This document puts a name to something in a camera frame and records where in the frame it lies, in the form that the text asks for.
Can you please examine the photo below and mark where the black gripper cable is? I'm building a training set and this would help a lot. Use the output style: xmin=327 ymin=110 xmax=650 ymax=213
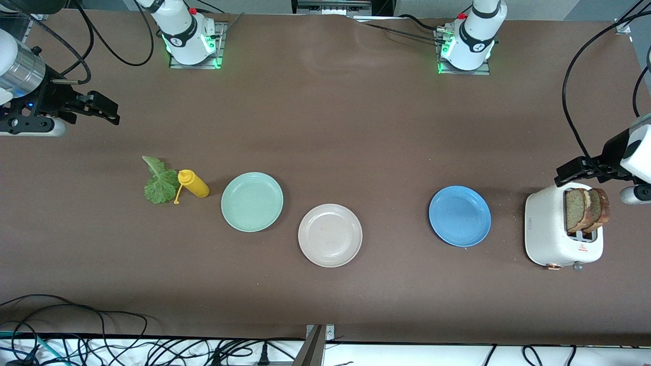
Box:
xmin=8 ymin=0 xmax=93 ymax=85
xmin=561 ymin=0 xmax=651 ymax=166

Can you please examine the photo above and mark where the white toaster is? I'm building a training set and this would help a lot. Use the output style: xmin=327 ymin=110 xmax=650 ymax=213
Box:
xmin=524 ymin=181 xmax=605 ymax=272

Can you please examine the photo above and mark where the black cable loop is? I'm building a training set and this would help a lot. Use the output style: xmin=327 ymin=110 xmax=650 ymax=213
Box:
xmin=0 ymin=294 xmax=153 ymax=366

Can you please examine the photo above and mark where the brown bread slice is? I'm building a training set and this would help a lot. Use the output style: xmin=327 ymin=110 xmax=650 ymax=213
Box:
xmin=565 ymin=188 xmax=593 ymax=235
xmin=582 ymin=188 xmax=611 ymax=234

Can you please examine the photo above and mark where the green lettuce leaf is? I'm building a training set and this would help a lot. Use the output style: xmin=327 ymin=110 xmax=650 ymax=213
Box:
xmin=141 ymin=156 xmax=180 ymax=205

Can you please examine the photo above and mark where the mint green plate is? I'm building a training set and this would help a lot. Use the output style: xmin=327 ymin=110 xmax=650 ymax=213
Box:
xmin=221 ymin=172 xmax=284 ymax=233

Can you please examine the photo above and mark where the beige plate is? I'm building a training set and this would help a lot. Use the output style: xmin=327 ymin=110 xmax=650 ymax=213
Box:
xmin=298 ymin=203 xmax=363 ymax=268

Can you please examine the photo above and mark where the blue plate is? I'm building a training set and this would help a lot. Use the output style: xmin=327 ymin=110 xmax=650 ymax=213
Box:
xmin=428 ymin=185 xmax=492 ymax=248

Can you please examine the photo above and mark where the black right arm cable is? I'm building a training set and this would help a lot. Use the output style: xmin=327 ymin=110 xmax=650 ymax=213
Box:
xmin=71 ymin=0 xmax=155 ymax=67

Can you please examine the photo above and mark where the black braided base cable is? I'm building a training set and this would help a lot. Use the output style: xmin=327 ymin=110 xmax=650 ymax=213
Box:
xmin=351 ymin=14 xmax=448 ymax=44

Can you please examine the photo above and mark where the teal cable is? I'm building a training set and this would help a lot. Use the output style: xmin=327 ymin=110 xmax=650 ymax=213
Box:
xmin=0 ymin=330 xmax=67 ymax=366

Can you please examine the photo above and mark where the thin black cable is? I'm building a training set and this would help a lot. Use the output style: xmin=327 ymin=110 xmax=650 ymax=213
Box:
xmin=632 ymin=65 xmax=651 ymax=118

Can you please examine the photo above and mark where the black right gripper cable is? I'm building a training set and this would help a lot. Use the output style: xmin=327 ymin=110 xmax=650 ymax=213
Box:
xmin=8 ymin=0 xmax=93 ymax=85

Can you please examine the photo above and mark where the yellow mustard squeeze bottle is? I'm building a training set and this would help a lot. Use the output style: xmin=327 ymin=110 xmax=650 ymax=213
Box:
xmin=173 ymin=169 xmax=210 ymax=205

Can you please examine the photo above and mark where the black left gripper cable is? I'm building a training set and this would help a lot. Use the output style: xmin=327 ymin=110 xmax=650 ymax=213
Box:
xmin=561 ymin=0 xmax=651 ymax=166

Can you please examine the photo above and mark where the grey metal stand bracket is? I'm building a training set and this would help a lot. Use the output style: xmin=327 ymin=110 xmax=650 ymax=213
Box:
xmin=291 ymin=324 xmax=335 ymax=366

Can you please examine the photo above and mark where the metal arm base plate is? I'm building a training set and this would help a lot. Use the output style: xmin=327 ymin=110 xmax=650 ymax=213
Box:
xmin=169 ymin=21 xmax=225 ymax=70
xmin=435 ymin=28 xmax=492 ymax=76

